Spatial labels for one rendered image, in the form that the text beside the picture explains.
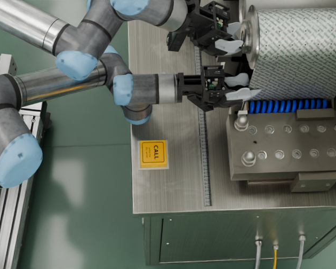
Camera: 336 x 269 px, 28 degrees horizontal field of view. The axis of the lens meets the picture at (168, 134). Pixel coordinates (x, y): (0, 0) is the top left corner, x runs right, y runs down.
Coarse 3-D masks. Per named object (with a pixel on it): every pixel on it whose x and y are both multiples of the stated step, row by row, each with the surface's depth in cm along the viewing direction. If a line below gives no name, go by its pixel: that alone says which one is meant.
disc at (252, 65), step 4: (252, 8) 152; (248, 12) 158; (252, 12) 152; (256, 12) 149; (256, 16) 148; (256, 20) 148; (256, 24) 148; (256, 28) 148; (256, 32) 148; (256, 36) 148; (256, 40) 148; (256, 44) 148; (256, 48) 149; (256, 52) 149; (256, 56) 149; (256, 60) 150; (252, 64) 154; (256, 64) 152; (252, 68) 154
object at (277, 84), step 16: (256, 80) 162; (272, 80) 162; (288, 80) 163; (304, 80) 163; (320, 80) 164; (256, 96) 171; (272, 96) 171; (288, 96) 172; (304, 96) 172; (320, 96) 173
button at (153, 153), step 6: (144, 144) 179; (150, 144) 179; (156, 144) 179; (162, 144) 179; (144, 150) 179; (150, 150) 179; (156, 150) 179; (162, 150) 179; (144, 156) 178; (150, 156) 178; (156, 156) 178; (162, 156) 178; (144, 162) 177; (150, 162) 178; (156, 162) 178; (162, 162) 178
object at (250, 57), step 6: (246, 18) 157; (252, 18) 150; (252, 24) 149; (252, 30) 149; (252, 36) 149; (252, 42) 150; (252, 48) 150; (246, 54) 158; (252, 54) 151; (252, 60) 153
